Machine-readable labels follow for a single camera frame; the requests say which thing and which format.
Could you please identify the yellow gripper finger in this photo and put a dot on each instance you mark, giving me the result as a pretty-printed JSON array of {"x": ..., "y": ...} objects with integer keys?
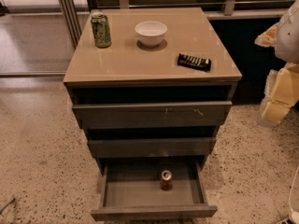
[
  {"x": 281, "y": 93},
  {"x": 267, "y": 38}
]

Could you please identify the red coke can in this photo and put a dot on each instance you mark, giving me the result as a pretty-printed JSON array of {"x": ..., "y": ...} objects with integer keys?
[{"x": 166, "y": 180}]

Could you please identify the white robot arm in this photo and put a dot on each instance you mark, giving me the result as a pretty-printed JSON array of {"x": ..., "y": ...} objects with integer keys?
[{"x": 287, "y": 43}]

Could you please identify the grey top drawer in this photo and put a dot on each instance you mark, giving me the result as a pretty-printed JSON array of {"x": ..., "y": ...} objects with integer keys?
[{"x": 154, "y": 115}]

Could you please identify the grey drawer cabinet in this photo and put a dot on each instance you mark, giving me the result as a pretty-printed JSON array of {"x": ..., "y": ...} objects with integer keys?
[{"x": 128, "y": 72}]

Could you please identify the grey middle drawer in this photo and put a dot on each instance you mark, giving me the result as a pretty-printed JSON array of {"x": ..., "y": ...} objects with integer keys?
[{"x": 167, "y": 147}]

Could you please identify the green soda can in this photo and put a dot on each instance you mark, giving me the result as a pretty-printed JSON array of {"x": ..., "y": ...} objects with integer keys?
[{"x": 101, "y": 30}]

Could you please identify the grey open bottom drawer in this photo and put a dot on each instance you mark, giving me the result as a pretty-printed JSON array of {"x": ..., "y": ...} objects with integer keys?
[{"x": 131, "y": 190}]

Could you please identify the white bowl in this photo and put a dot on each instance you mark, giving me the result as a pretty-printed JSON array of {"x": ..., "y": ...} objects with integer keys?
[{"x": 151, "y": 33}]

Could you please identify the grey object on floor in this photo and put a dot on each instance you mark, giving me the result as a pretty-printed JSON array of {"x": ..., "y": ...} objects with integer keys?
[{"x": 6, "y": 204}]

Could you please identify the metal window frame post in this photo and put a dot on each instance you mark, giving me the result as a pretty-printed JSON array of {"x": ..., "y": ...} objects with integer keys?
[{"x": 71, "y": 18}]

